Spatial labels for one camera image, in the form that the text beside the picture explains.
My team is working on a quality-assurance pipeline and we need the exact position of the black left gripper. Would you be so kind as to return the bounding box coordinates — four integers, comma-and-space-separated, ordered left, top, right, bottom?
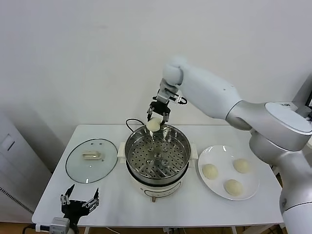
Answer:
60, 184, 100, 221

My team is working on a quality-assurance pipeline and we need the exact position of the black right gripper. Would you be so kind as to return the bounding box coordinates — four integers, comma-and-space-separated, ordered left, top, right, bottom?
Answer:
147, 100, 171, 126

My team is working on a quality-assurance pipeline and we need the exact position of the white steamed baozi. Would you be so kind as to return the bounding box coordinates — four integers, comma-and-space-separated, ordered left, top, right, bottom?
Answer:
224, 179, 244, 197
202, 163, 219, 180
233, 158, 251, 174
146, 117, 162, 133

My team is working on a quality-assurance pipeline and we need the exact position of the glass pot lid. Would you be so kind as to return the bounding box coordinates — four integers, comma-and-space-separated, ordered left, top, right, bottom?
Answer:
65, 138, 118, 184

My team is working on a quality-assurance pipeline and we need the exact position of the stainless steel steamer insert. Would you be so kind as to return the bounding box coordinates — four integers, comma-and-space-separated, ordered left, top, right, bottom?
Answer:
117, 123, 197, 186

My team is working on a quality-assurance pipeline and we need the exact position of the white cabinet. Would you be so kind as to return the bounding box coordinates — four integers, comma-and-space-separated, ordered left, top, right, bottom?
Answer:
0, 111, 53, 217

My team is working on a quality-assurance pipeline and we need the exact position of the white round plate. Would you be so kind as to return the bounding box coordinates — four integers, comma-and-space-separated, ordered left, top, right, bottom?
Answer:
197, 145, 260, 201

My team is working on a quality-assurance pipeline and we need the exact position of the cream electric cooker base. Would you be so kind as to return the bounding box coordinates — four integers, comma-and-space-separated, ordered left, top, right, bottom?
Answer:
119, 157, 197, 203

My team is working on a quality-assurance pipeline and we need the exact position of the grey computer monitor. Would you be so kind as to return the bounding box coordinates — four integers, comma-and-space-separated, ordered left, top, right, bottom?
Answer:
292, 72, 312, 108

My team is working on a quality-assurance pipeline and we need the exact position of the black cooker power cord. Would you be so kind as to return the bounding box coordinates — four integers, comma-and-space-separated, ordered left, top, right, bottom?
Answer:
125, 118, 147, 134

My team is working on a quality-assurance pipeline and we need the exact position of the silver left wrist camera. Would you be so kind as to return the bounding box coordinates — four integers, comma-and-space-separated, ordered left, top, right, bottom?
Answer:
35, 216, 71, 232

